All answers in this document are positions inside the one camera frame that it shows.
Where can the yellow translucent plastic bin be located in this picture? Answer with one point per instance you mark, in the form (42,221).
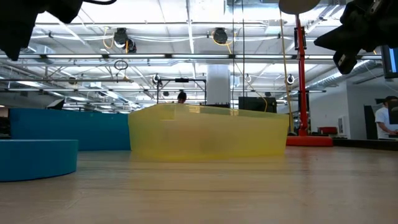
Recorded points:
(208,133)

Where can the red desk lamp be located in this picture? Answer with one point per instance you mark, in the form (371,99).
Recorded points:
(302,93)

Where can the black aluminium table frame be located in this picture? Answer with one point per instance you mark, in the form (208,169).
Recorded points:
(367,144)

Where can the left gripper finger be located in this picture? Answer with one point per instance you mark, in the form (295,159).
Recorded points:
(14,43)

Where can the black background rig frame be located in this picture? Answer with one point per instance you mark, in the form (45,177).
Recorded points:
(182,80)

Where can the computer monitor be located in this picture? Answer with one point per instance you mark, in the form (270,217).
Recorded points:
(390,62)

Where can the blue tape roll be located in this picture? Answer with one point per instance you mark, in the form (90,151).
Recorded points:
(37,160)

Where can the red box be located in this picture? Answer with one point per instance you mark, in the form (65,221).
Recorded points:
(327,130)

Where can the blue plastic bin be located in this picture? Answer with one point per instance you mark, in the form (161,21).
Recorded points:
(68,129)

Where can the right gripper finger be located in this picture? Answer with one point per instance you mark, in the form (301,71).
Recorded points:
(346,62)
(337,40)

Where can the black background screen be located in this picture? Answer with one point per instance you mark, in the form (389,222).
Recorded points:
(257,104)

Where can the person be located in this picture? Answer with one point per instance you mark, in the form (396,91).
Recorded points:
(182,97)
(382,121)

